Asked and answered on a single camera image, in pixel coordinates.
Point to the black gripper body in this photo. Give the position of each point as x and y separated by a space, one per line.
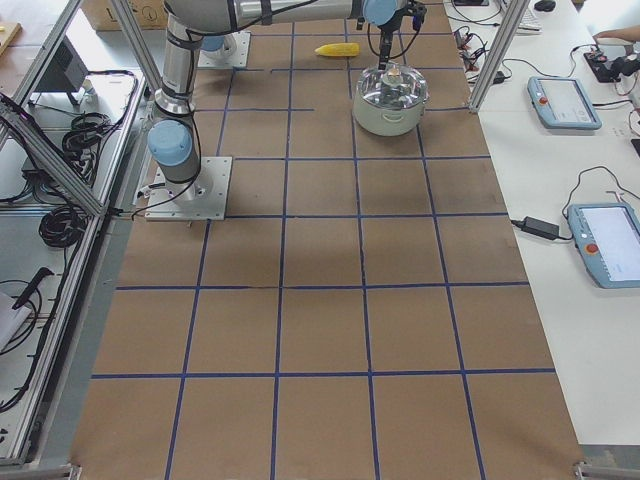
385 33

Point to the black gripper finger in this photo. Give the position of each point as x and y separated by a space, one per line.
385 46

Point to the yellow corn cob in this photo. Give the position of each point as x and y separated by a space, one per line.
335 50

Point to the glass pot lid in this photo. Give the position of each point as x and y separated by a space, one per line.
398 87

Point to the far teach pendant tablet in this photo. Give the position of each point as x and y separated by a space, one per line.
562 103

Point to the teach pendant tablet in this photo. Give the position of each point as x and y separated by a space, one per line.
606 236
562 103

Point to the black power adapter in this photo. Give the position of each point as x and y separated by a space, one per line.
540 228

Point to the brown paper table mat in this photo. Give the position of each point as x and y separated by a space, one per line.
361 313

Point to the near teach pendant tablet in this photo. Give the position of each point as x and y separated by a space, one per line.
606 236

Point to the aluminium frame post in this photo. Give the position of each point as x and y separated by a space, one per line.
497 52

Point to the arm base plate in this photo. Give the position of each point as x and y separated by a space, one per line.
205 199
236 61

